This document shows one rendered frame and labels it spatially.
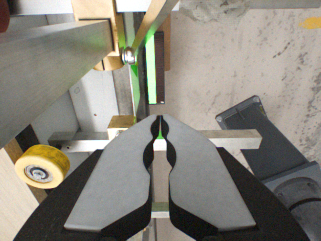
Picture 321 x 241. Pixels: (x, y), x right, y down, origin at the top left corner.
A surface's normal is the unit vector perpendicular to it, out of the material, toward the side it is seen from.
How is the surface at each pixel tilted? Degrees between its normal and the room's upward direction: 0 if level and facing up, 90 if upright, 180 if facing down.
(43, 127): 90
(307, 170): 0
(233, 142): 0
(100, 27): 90
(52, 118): 90
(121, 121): 90
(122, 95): 0
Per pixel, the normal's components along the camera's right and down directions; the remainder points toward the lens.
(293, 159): -0.56, -0.70
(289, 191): -0.71, -0.34
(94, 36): 1.00, -0.02
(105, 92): 0.00, 0.53
